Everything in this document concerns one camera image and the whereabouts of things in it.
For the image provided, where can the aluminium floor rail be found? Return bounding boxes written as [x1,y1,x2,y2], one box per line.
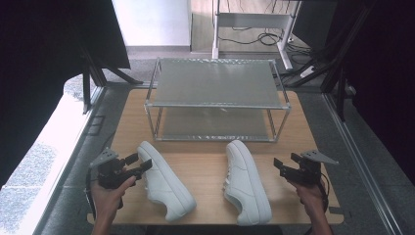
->
[322,92,404,235]

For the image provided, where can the person's left hand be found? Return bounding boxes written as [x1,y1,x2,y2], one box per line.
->
[90,175,137,227]

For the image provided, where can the white sneaker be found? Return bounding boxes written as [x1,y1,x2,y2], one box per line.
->
[136,140,198,223]
[222,139,273,227]

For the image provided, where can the person's right hand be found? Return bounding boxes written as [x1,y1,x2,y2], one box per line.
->
[287,179,327,216]

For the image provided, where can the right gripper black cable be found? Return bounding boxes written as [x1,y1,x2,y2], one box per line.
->
[304,172,331,235]

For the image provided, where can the dark floor socket plate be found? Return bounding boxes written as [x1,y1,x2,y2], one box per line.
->
[87,115,106,136]

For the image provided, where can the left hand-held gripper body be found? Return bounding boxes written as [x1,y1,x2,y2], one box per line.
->
[89,148,143,190]

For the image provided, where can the black curtain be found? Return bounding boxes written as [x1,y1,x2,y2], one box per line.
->
[326,0,415,185]
[0,0,131,189]

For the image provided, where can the black floor cables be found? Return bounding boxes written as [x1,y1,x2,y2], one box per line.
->
[217,25,314,57]

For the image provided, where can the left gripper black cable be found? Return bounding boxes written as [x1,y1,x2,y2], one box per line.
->
[84,167,99,220]

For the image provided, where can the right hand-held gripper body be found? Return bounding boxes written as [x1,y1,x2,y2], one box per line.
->
[279,149,340,187]

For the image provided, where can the metal two-tier shoe rack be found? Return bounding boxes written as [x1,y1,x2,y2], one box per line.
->
[144,57,292,143]

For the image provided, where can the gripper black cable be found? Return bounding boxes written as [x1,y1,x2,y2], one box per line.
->
[304,172,331,235]
[84,167,99,220]

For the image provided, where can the white power strip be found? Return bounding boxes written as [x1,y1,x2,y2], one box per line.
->
[299,65,317,78]

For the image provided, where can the white desk frame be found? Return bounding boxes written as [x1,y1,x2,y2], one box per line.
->
[210,0,302,71]

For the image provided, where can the black metal stand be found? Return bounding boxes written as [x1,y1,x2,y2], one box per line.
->
[79,45,145,116]
[282,0,376,122]

